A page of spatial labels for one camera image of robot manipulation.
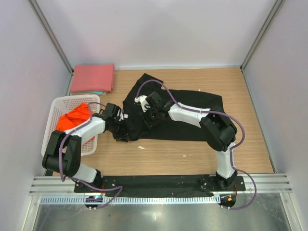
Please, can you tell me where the black t-shirt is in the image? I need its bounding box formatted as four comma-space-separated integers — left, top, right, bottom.
113, 73, 223, 142

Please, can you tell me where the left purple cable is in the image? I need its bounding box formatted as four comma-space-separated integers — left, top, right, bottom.
36, 102, 124, 222

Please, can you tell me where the aluminium frame rail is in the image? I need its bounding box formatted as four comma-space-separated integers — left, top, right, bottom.
29, 176, 76, 196

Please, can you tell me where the white slotted cable duct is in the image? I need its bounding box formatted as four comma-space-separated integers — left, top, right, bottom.
40, 194, 220, 205

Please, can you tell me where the folded teal t-shirt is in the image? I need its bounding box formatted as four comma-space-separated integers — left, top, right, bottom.
92, 91, 108, 96

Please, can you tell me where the folded pink t-shirt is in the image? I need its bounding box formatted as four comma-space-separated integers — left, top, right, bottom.
71, 64, 115, 93

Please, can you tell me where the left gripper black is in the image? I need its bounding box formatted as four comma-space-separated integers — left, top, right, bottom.
108, 118, 132, 142

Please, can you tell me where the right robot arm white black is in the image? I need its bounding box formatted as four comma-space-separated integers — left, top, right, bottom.
134, 92, 237, 191

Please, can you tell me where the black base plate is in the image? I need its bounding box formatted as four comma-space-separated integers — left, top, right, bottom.
74, 174, 246, 196

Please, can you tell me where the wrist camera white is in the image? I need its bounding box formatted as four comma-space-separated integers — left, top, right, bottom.
115, 109, 128, 121
134, 95, 151, 112

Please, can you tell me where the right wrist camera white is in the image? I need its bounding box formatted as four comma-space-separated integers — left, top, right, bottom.
134, 95, 151, 112

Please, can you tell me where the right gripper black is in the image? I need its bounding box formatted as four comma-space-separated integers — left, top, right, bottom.
138, 105, 160, 129

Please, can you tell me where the orange t-shirt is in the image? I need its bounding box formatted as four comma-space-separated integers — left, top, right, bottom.
55, 103, 90, 131

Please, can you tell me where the white plastic basket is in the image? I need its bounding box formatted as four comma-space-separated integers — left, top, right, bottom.
41, 94, 100, 156

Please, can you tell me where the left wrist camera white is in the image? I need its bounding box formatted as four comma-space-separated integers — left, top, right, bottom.
115, 109, 128, 121

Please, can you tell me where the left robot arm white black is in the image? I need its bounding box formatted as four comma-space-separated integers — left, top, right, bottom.
42, 103, 129, 193

